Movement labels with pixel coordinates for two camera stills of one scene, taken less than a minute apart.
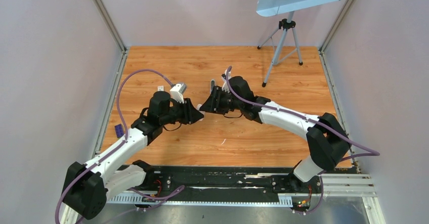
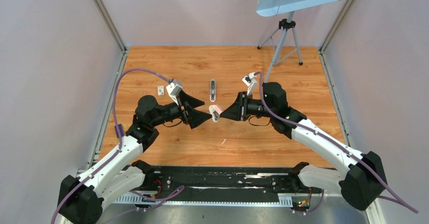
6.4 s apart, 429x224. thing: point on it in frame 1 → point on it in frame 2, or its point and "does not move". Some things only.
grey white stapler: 212,84 does not move
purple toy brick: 119,130 does not move
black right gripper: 217,100 → 242,105
